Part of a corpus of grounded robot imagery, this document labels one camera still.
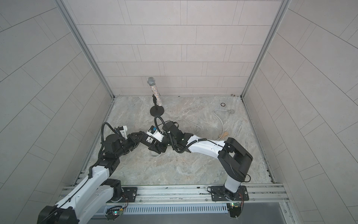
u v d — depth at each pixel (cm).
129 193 71
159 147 68
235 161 44
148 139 77
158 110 105
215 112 105
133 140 69
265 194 72
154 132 67
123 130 73
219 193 68
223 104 112
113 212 65
